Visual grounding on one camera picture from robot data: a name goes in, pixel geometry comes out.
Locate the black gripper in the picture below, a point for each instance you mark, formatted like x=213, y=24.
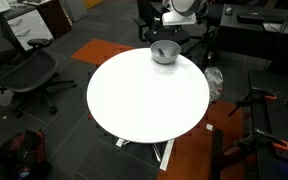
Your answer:
x=157, y=25

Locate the dark marker pen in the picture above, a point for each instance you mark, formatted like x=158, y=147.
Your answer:
x=161, y=52

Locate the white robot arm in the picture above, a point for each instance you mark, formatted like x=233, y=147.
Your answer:
x=184, y=6

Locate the grey bowl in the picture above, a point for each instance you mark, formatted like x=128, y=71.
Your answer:
x=165, y=58

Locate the grey computer mouse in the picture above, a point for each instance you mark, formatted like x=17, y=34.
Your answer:
x=229, y=10

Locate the white plastic bag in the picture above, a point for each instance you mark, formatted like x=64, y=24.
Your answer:
x=214, y=83

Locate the grey panel board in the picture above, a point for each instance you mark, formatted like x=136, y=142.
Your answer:
x=75, y=8

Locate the black keyboard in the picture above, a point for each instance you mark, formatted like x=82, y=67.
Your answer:
x=250, y=18

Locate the black office desk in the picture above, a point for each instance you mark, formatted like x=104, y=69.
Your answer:
x=250, y=40

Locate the brown wooden cabinet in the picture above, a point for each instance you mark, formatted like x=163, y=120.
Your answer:
x=54, y=18

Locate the small white paper scrap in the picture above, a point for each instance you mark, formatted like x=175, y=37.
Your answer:
x=209, y=127

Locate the white drawer cabinet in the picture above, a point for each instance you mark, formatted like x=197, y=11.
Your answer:
x=34, y=31

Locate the white table base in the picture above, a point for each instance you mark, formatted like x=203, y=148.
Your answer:
x=166, y=155

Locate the black mesh office chair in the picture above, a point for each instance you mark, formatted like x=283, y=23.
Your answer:
x=27, y=73

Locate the dark workbench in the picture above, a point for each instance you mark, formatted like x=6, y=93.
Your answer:
x=274, y=160

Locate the red and black bag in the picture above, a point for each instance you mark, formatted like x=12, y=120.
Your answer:
x=24, y=153

